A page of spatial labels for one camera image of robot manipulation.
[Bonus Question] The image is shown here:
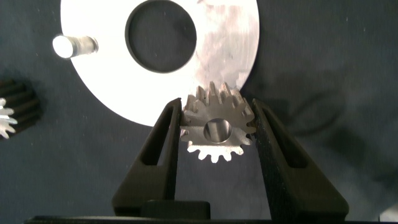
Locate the small steel planetary gear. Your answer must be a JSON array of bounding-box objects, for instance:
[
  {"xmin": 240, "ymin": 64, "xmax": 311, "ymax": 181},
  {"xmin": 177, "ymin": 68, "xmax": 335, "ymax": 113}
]
[
  {"xmin": 179, "ymin": 81, "xmax": 257, "ymax": 164},
  {"xmin": 0, "ymin": 79, "xmax": 43, "ymax": 141}
]

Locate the dark table mat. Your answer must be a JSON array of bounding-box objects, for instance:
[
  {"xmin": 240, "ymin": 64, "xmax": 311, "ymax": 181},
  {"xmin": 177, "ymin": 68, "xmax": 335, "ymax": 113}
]
[{"xmin": 0, "ymin": 0, "xmax": 398, "ymax": 224}]

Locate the round white carrier plate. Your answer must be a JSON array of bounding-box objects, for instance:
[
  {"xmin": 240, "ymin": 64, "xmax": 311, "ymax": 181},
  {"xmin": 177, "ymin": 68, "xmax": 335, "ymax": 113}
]
[{"xmin": 60, "ymin": 0, "xmax": 261, "ymax": 128}]

